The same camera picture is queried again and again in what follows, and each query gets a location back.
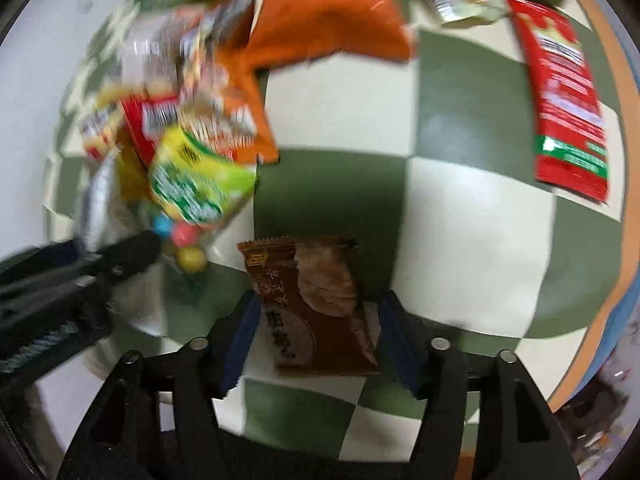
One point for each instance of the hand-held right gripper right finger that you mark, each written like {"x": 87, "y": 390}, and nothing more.
{"x": 400, "y": 347}

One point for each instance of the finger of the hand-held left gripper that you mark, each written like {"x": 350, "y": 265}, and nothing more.
{"x": 132, "y": 255}
{"x": 40, "y": 262}

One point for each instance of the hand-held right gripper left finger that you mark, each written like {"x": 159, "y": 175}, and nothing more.
{"x": 239, "y": 347}

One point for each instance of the silver snack packet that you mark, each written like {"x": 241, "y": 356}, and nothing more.
{"x": 100, "y": 205}

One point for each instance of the brown snack packet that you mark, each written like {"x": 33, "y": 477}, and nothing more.
{"x": 310, "y": 320}

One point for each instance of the green yellow candy packet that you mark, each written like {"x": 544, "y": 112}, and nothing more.
{"x": 195, "y": 185}

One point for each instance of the orange printed snack packet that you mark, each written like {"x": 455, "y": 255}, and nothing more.
{"x": 235, "y": 110}

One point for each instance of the red crown print snack packet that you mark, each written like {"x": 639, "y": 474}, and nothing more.
{"x": 565, "y": 100}

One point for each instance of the plain orange chip bag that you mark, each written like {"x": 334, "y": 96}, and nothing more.
{"x": 325, "y": 15}

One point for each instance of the small red snack packet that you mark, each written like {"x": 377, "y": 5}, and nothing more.
{"x": 142, "y": 130}

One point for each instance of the yellow red snack packet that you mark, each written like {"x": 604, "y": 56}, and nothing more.
{"x": 100, "y": 130}

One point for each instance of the dark patterned cloth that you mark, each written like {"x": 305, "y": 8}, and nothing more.
{"x": 595, "y": 402}

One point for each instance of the blue bed sheet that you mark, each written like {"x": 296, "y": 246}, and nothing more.
{"x": 622, "y": 325}

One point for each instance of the green white checkered mat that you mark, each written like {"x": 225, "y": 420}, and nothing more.
{"x": 450, "y": 110}

